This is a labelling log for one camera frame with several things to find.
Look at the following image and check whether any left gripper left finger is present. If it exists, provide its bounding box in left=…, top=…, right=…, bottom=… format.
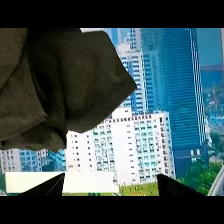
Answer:
left=19, top=172, right=66, bottom=197

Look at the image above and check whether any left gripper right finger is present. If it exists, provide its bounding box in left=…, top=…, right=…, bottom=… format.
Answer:
left=156, top=173, right=206, bottom=197

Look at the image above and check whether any dark olive shirt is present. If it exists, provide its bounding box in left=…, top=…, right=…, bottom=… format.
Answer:
left=0, top=27, right=138, bottom=153

